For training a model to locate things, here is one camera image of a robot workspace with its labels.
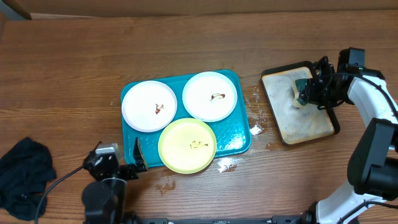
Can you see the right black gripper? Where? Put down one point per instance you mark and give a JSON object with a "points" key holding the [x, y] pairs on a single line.
{"points": [[311, 97]]}

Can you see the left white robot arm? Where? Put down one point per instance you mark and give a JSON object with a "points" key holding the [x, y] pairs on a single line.
{"points": [[104, 199]]}

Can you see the cardboard panel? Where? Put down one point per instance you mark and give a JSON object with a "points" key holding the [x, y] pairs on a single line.
{"points": [[119, 8]]}

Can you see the black tray with soapy water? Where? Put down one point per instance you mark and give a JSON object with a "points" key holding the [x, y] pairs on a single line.
{"points": [[296, 125]]}

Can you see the white plate with brown stain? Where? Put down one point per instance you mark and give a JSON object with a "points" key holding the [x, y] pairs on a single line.
{"points": [[209, 96]]}

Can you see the green and yellow sponge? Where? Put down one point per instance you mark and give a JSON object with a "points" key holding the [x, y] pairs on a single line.
{"points": [[300, 92]]}

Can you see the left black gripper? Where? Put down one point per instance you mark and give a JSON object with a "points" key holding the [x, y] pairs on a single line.
{"points": [[132, 170]]}

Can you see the white plate with red stain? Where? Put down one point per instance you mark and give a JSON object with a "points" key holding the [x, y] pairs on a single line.
{"points": [[149, 106]]}

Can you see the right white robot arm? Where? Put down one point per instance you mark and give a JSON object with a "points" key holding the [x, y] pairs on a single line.
{"points": [[371, 174]]}

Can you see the dark crumpled cloth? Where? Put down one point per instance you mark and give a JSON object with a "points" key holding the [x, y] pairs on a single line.
{"points": [[25, 171]]}

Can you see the yellow plate with crumbs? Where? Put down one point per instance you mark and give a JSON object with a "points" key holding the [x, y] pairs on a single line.
{"points": [[187, 146]]}

